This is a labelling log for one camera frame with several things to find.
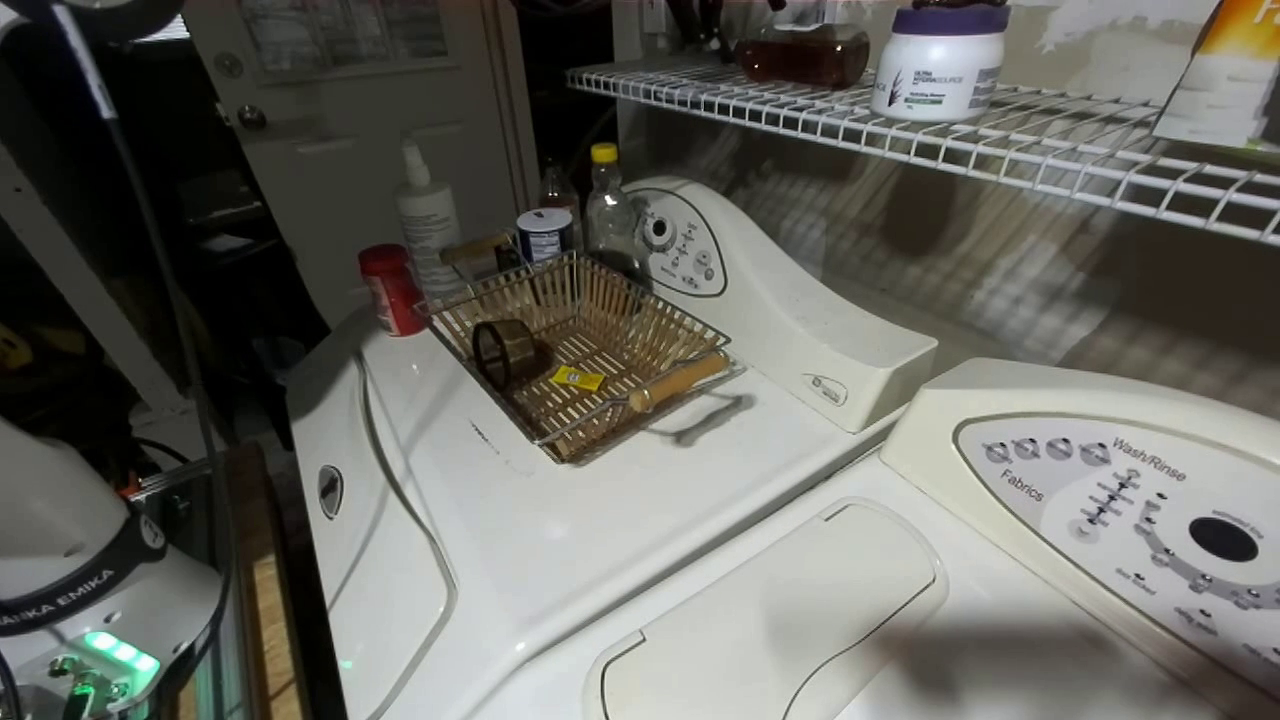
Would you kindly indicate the brown liquid bottle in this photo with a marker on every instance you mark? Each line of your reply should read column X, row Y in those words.
column 805, row 61

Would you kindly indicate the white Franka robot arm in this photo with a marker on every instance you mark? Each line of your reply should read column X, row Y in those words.
column 53, row 523

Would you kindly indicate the clear bottle yellow cap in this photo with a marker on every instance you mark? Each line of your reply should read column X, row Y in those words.
column 613, row 215

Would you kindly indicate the white spray bottle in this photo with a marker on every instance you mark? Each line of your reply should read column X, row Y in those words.
column 429, row 224

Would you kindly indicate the small yellow item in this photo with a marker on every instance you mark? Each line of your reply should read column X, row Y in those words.
column 578, row 378

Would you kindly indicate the dark tape roll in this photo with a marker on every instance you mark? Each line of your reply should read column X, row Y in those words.
column 509, row 354

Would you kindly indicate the dark small jar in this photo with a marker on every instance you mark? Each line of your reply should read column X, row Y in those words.
column 546, row 237

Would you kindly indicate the white washing machine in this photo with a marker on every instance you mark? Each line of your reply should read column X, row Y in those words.
column 560, row 523

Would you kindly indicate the red lid container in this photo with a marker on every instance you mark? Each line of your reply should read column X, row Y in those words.
column 395, row 289

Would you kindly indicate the white dryer machine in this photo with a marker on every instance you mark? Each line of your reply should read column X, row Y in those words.
column 825, row 625

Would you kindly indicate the white door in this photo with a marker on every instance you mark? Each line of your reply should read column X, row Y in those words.
column 334, row 173

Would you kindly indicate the white jar purple lid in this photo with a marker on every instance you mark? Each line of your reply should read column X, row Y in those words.
column 943, row 61

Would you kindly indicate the wooden platform board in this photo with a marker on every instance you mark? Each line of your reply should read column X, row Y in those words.
column 272, row 643

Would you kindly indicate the orange white cardboard box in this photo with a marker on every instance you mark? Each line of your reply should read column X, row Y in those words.
column 1227, row 83

